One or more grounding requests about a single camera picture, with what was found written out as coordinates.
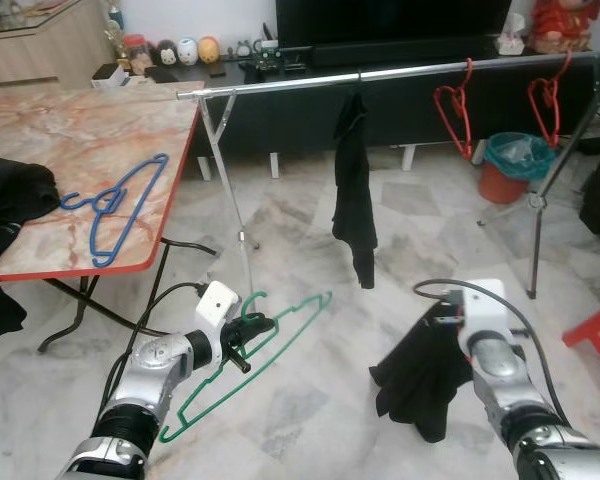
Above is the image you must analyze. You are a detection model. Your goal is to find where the black garment red stripe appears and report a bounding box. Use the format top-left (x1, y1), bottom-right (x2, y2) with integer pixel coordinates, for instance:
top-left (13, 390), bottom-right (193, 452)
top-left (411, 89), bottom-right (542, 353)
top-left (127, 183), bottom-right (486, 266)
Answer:
top-left (370, 318), bottom-right (473, 443)

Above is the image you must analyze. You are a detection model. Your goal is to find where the green plastic clothes hanger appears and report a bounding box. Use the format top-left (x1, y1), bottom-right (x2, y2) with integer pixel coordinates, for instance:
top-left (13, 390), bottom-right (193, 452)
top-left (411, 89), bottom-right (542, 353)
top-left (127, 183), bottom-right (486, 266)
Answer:
top-left (158, 290), bottom-right (334, 444)

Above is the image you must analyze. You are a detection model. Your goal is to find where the blue plastic clothes hanger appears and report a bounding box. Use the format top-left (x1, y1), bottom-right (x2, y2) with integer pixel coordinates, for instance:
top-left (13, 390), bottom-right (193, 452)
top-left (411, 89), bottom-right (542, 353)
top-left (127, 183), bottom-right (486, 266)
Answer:
top-left (60, 153), bottom-right (171, 268)

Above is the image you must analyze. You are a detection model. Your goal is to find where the red plastic waste bin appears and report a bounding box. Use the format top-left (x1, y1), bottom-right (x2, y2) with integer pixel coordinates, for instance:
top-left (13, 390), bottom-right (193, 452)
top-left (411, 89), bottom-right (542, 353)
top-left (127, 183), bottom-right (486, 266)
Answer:
top-left (480, 162), bottom-right (529, 205)

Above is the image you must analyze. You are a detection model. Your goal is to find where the black polo shirt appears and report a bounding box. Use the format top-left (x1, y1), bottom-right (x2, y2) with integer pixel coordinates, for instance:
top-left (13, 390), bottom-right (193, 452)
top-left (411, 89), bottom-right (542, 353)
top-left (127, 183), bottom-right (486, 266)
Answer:
top-left (332, 92), bottom-right (379, 291)

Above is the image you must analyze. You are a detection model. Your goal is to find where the green plastic bin liner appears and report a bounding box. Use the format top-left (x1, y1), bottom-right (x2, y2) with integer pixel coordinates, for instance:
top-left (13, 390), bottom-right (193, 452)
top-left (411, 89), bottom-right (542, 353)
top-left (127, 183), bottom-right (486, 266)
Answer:
top-left (483, 132), bottom-right (556, 183)

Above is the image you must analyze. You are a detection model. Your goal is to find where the long black tv cabinet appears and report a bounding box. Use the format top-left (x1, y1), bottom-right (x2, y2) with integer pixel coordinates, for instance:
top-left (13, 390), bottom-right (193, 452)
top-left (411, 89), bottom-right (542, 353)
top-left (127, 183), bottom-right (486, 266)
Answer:
top-left (95, 45), bottom-right (600, 179)

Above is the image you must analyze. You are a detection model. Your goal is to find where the silver steel clothes rack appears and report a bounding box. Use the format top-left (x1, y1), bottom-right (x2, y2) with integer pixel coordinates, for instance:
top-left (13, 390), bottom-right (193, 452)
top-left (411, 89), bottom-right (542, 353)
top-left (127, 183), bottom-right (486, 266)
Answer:
top-left (177, 50), bottom-right (600, 301)

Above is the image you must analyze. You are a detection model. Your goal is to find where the black remote controls holder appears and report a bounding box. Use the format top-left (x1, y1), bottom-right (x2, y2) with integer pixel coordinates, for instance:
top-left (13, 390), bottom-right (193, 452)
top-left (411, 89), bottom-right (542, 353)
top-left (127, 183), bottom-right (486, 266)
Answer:
top-left (250, 56), bottom-right (296, 76)

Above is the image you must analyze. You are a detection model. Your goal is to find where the black clothes pile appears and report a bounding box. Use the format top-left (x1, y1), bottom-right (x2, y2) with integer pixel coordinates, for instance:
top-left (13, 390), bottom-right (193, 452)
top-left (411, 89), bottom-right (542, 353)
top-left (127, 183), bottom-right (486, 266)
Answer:
top-left (0, 155), bottom-right (61, 346)

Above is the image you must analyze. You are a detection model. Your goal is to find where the black soundbar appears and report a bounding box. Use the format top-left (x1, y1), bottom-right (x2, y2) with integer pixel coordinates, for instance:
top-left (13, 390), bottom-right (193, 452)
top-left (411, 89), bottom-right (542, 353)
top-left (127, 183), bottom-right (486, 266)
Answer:
top-left (315, 38), bottom-right (501, 69)

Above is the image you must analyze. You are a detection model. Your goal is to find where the yellow red round plush toy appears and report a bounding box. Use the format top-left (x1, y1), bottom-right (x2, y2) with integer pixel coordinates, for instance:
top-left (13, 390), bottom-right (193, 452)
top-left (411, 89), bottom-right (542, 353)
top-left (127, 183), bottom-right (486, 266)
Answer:
top-left (198, 36), bottom-right (222, 64)

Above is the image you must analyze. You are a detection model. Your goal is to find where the white blue round plush toy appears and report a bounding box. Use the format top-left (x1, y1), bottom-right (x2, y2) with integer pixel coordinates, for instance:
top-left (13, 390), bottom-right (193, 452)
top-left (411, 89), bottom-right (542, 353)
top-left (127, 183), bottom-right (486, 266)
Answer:
top-left (177, 37), bottom-right (200, 66)

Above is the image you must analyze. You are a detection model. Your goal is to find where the white tissue box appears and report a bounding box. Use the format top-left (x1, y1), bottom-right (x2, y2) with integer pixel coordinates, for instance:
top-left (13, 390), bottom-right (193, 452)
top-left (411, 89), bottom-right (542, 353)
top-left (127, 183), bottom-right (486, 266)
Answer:
top-left (495, 15), bottom-right (529, 56)

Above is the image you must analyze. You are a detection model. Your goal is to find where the black white round plush toy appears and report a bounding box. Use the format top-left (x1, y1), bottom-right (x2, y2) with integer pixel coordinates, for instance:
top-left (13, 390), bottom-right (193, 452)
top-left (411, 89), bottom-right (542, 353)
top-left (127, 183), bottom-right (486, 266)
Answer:
top-left (155, 40), bottom-right (179, 67)

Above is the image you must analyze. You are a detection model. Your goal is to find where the black flat television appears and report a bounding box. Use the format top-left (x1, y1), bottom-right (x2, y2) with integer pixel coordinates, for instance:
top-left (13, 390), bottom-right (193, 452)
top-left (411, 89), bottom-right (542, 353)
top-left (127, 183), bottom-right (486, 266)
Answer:
top-left (275, 0), bottom-right (513, 49)

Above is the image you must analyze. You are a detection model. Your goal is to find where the red gold figurine statue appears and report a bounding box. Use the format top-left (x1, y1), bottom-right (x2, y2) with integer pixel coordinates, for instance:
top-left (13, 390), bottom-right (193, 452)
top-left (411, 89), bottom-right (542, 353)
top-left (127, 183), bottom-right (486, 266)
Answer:
top-left (528, 0), bottom-right (591, 53)

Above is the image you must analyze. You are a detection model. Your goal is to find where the light wooden sideboard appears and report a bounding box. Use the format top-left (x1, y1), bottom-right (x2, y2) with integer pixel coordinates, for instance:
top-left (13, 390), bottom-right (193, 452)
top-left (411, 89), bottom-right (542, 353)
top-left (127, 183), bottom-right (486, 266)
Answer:
top-left (0, 0), bottom-right (116, 91)

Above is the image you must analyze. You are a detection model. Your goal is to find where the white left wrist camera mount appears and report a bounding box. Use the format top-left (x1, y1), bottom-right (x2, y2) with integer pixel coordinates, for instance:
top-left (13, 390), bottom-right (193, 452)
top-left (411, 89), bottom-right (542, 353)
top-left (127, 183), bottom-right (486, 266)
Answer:
top-left (195, 280), bottom-right (243, 336)

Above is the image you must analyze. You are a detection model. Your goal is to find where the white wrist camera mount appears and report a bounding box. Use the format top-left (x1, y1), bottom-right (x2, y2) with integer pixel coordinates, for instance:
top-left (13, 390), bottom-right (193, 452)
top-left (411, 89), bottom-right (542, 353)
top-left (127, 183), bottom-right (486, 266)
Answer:
top-left (195, 280), bottom-right (243, 336)
top-left (458, 280), bottom-right (506, 353)

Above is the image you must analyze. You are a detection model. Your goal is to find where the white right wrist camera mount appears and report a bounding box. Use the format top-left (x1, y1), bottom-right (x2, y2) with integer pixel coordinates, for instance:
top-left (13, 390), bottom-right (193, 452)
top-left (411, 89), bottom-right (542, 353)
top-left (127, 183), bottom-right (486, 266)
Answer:
top-left (458, 280), bottom-right (506, 353)

